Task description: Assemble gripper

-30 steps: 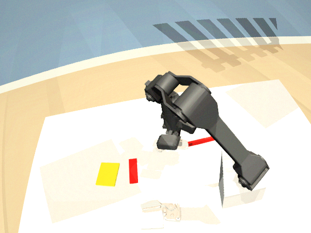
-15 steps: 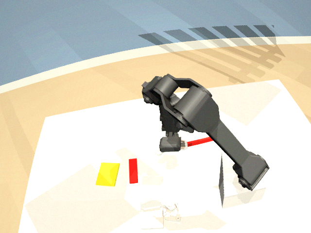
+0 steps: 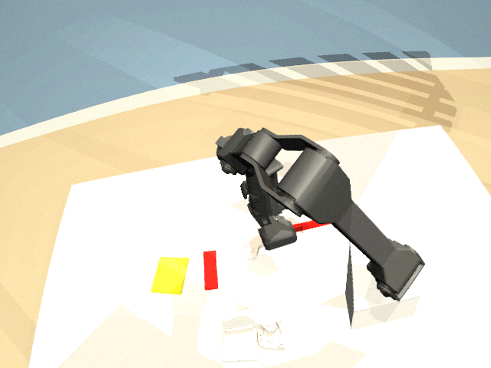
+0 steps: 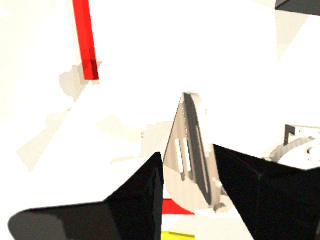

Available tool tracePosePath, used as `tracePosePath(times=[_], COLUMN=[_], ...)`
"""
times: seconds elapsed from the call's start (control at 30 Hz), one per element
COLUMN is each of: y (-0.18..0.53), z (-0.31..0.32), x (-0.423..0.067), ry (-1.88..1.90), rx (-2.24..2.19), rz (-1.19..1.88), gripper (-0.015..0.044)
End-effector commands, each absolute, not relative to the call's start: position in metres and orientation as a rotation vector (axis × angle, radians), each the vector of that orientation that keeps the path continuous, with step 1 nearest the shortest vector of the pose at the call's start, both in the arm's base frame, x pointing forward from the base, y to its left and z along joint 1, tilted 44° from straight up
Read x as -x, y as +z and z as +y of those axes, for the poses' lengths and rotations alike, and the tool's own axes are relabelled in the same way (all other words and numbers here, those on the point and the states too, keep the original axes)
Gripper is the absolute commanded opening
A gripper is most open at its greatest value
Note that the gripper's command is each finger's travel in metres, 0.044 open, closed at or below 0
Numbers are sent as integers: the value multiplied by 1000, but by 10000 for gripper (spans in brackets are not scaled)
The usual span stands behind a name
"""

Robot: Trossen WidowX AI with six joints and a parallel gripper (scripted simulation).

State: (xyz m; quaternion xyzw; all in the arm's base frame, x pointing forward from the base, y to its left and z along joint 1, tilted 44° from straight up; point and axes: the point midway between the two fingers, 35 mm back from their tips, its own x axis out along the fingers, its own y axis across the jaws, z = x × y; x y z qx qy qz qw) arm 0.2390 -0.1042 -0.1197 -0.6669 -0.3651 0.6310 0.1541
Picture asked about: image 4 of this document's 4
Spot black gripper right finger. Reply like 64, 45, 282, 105
212, 144, 320, 240

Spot yellow flat rectangular plate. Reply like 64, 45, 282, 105
161, 230, 195, 240

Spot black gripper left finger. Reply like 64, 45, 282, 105
7, 151, 164, 240

